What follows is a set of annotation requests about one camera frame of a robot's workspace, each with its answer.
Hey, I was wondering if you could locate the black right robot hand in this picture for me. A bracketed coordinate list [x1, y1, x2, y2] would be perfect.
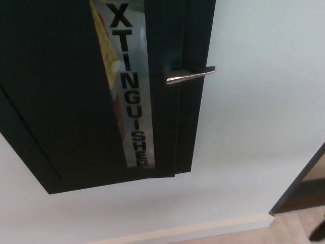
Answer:
[308, 215, 325, 242]

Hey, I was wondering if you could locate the silver door handle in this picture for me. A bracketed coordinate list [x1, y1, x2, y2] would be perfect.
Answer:
[163, 66, 216, 85]

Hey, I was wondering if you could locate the black cabinet door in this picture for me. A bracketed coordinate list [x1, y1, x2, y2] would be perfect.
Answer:
[0, 0, 188, 184]

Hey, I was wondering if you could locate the red fire extinguisher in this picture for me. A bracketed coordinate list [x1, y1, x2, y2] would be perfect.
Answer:
[96, 10, 127, 153]

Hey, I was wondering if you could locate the white baseboard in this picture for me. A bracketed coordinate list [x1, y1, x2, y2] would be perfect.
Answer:
[88, 212, 275, 244]

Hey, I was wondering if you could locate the yellow inspection tag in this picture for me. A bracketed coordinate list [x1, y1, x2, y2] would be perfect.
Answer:
[89, 0, 121, 90]

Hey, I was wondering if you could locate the black glass door frame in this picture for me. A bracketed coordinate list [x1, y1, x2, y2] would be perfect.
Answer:
[268, 142, 325, 219]

